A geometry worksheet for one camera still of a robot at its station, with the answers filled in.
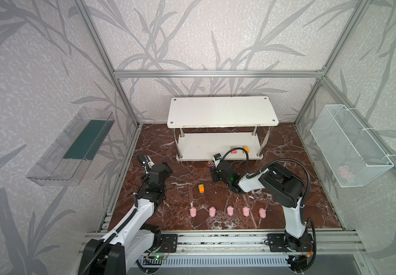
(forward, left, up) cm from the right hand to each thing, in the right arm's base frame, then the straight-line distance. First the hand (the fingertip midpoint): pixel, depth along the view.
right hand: (212, 163), depth 99 cm
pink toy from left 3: (-26, -16, 0) cm, 31 cm away
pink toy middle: (-26, -8, 0) cm, 27 cm away
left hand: (-5, +26, +13) cm, 29 cm away
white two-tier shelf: (0, +4, +32) cm, 32 cm away
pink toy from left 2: (-27, 0, +1) cm, 27 cm away
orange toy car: (-15, +6, +1) cm, 16 cm away
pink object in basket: (-15, -57, +19) cm, 62 cm away
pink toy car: (-2, -11, +16) cm, 19 cm away
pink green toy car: (-2, +1, +2) cm, 3 cm away
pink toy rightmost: (-27, -23, +1) cm, 36 cm away
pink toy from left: (-27, +10, 0) cm, 28 cm away
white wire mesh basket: (-16, -52, +33) cm, 63 cm away
